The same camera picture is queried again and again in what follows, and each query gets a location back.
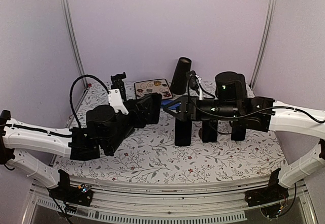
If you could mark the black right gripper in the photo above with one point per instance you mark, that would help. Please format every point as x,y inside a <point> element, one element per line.
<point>184,109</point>

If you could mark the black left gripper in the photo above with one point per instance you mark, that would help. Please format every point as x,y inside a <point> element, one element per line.
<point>139,122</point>

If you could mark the blue edged black phone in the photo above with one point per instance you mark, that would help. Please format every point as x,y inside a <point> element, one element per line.
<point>209,131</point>

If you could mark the black clamp phone mount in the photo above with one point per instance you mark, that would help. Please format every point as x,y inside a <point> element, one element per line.
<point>149,108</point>

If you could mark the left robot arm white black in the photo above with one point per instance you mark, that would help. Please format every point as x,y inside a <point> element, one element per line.
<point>107,126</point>

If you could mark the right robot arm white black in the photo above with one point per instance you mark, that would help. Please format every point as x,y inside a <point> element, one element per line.
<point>231,103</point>

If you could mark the blue phone face down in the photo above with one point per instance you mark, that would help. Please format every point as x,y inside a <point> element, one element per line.
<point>170,105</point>

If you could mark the black tall phone holder stand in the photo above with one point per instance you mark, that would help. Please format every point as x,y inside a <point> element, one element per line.
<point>118,83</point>

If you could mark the black cylindrical speaker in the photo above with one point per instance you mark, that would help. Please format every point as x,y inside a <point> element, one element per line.
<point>179,80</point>

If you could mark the brown round wooden coaster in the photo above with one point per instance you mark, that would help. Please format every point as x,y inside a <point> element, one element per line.
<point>200,133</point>

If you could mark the floral square ceramic plate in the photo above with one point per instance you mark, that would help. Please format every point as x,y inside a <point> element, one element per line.
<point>160,86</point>

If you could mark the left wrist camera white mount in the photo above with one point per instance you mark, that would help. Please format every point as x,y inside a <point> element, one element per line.
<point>116,102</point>

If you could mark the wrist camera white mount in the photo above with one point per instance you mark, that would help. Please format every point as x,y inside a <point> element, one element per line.
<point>116,102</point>
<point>194,83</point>

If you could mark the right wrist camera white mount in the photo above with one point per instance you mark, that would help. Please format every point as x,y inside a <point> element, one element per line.
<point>194,83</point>

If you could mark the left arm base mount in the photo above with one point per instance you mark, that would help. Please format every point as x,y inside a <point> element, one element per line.
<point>80,195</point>

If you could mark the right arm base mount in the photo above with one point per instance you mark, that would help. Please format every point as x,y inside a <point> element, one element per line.
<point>271,193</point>

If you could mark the right aluminium frame post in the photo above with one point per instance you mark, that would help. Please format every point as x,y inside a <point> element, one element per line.
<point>262,48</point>

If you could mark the aluminium frame post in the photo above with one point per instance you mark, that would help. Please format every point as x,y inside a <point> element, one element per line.
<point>262,48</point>
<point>71,33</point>

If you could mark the left aluminium frame post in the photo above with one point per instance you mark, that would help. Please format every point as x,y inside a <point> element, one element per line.
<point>71,33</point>

